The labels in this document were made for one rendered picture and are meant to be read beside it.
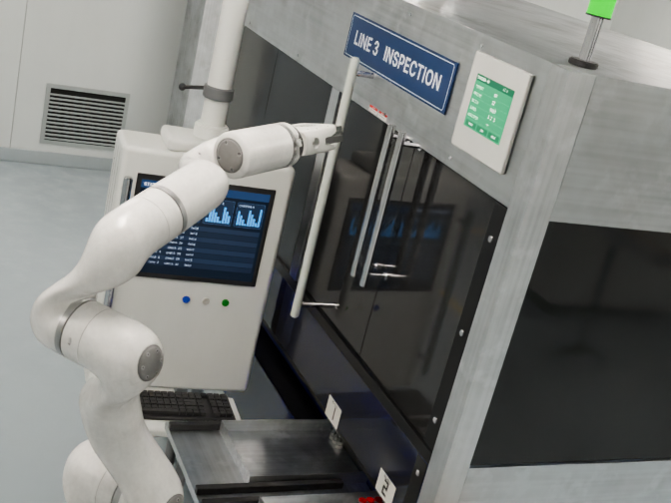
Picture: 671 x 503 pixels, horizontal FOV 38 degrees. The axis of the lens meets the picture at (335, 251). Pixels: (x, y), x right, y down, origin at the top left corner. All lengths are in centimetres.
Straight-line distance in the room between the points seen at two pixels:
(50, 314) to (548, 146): 97
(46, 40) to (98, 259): 583
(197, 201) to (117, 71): 583
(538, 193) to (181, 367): 144
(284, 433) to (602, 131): 130
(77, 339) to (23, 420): 279
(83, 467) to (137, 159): 111
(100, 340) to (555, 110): 95
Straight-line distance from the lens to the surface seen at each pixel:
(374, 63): 257
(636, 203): 210
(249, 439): 271
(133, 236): 147
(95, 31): 729
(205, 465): 258
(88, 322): 152
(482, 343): 204
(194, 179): 158
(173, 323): 292
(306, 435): 279
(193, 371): 302
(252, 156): 169
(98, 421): 164
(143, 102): 747
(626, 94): 199
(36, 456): 409
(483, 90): 209
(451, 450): 215
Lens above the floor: 230
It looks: 20 degrees down
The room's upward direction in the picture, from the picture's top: 14 degrees clockwise
